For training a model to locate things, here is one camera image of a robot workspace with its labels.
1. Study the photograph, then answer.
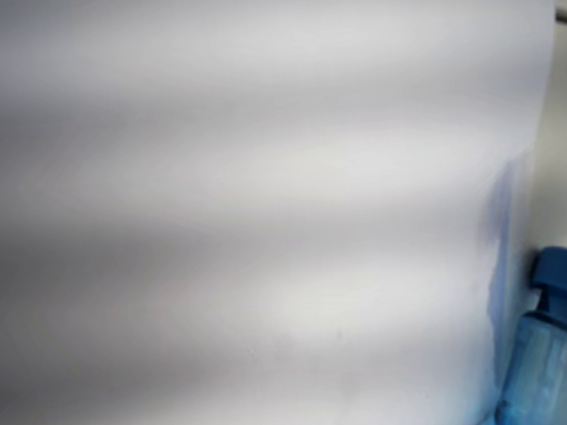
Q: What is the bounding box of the blue plastic bottle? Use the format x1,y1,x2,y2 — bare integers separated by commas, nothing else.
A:
472,244,567,425

